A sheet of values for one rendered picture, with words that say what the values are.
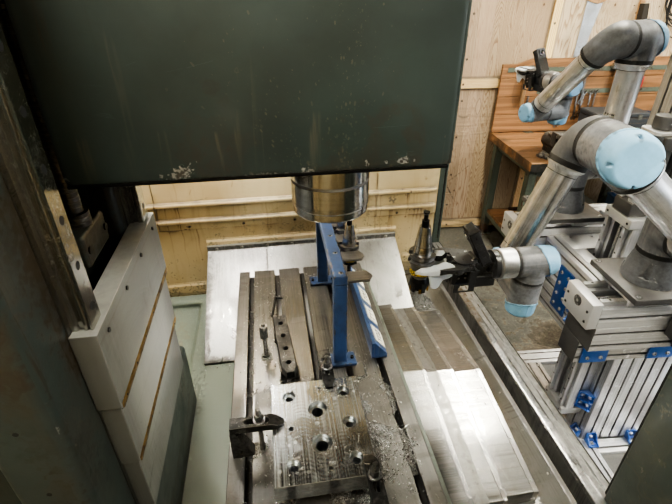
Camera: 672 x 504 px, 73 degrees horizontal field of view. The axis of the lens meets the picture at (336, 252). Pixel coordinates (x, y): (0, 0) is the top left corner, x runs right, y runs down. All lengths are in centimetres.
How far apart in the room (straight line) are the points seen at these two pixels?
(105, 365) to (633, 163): 108
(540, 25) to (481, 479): 324
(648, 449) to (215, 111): 111
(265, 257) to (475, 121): 236
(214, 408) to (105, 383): 86
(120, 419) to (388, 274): 139
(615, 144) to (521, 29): 286
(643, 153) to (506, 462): 92
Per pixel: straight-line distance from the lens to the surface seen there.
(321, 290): 174
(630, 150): 110
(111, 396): 95
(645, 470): 129
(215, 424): 170
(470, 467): 148
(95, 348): 87
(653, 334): 169
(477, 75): 383
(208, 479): 158
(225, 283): 205
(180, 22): 74
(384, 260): 212
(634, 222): 174
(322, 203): 87
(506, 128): 395
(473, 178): 409
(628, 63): 189
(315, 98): 75
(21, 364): 77
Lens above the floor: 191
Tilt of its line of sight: 31 degrees down
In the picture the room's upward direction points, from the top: straight up
